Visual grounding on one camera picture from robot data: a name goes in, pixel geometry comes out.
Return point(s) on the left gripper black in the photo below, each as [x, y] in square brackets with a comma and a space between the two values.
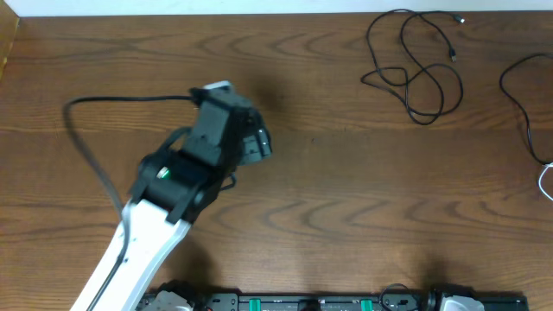
[256, 144]

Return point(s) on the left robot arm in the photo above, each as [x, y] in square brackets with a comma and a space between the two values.
[174, 185]

